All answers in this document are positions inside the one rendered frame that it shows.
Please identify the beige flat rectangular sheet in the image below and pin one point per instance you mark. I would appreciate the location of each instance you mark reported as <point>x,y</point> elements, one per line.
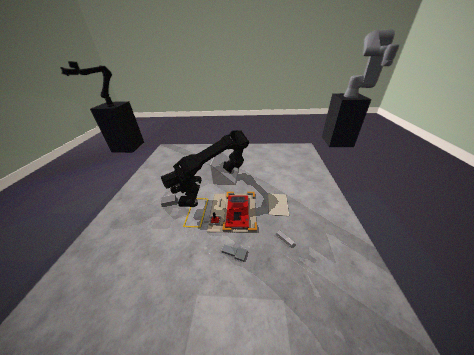
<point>277,204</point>

